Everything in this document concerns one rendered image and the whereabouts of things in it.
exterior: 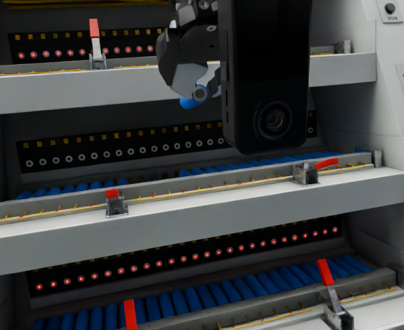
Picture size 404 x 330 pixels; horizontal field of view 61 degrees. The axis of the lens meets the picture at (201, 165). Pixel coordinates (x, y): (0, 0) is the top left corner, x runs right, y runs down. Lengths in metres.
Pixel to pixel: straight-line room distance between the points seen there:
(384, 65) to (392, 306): 0.36
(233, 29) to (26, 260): 0.36
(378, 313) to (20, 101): 0.56
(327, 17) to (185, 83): 0.49
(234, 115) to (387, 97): 0.45
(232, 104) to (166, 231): 0.28
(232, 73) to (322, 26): 0.58
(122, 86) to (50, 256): 0.23
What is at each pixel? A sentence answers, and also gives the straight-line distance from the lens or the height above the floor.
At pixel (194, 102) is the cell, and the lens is 0.34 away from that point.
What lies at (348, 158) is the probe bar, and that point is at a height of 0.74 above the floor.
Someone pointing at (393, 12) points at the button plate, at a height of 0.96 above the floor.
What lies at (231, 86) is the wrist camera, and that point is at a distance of 0.19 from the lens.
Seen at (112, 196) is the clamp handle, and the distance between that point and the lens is 0.38.
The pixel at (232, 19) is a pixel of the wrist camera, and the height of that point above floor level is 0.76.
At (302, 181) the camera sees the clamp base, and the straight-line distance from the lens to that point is 0.51.
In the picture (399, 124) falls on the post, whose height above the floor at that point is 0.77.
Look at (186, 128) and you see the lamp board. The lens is 0.62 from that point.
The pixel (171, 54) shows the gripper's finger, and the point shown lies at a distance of 0.25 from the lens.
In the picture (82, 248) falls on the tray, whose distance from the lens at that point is 0.44.
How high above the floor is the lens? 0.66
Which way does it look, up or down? 11 degrees up
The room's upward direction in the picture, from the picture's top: 10 degrees counter-clockwise
